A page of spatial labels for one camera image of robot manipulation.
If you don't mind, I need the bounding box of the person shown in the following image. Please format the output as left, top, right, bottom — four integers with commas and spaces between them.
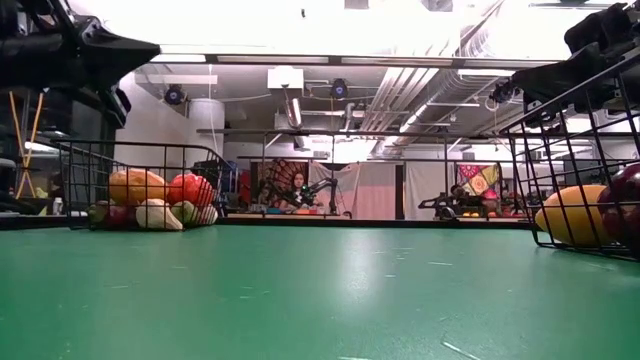
279, 171, 321, 215

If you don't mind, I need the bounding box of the red bell pepper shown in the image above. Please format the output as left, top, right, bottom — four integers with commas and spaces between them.
166, 172, 216, 209

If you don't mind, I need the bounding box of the thin yellow rod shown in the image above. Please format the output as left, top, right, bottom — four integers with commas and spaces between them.
14, 91, 45, 200
8, 91, 37, 200

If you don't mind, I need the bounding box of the long ceiling light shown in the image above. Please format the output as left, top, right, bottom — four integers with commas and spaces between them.
215, 54, 331, 65
158, 52, 207, 64

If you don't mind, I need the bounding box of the black ceiling camera cluster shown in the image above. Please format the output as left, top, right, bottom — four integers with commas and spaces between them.
489, 75, 519, 105

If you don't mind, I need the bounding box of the black metal rack frame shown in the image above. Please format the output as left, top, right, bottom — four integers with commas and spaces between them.
196, 128, 519, 221

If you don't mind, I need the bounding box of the mandala wall tapestry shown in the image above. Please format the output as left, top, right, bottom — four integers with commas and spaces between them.
257, 159, 309, 206

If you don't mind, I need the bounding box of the orange pumpkin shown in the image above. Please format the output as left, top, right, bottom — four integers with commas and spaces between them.
108, 168, 167, 207

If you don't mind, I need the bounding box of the colourful patchwork quilt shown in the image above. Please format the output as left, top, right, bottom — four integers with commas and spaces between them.
455, 163, 501, 199

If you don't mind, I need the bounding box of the white ceiling box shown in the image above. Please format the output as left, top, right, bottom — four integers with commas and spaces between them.
266, 66, 305, 91

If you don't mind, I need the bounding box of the black wire basket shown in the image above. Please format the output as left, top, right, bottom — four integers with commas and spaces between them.
499, 47, 640, 261
52, 138, 229, 232

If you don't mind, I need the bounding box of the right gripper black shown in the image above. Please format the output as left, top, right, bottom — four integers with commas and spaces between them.
512, 2, 640, 126

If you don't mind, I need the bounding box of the red apple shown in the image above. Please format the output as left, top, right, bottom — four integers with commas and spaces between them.
597, 192, 640, 247

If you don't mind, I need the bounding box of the black metal table frame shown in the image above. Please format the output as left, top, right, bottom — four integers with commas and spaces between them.
0, 212, 536, 236

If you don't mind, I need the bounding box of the yellow-orange mango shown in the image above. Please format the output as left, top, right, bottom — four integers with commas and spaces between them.
533, 184, 617, 247

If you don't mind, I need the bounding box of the white curtain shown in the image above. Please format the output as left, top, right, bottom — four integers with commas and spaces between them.
308, 162, 399, 221
403, 162, 459, 221

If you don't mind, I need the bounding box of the blue-lit ceiling device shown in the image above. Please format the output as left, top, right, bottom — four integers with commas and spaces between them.
329, 78, 350, 100
163, 83, 185, 106

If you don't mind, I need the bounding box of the green table mat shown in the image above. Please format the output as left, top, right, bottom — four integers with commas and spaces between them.
0, 223, 640, 360

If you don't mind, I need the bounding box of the white garlic bulb with stem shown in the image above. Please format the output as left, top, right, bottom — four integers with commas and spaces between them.
134, 198, 184, 232

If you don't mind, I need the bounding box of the white round column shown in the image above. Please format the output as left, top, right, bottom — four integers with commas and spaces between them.
187, 98, 226, 169

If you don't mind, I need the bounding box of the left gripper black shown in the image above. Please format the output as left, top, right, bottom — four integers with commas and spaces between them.
0, 0, 161, 128

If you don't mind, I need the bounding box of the silver ceiling duct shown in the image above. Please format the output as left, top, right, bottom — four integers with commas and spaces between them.
358, 64, 481, 134

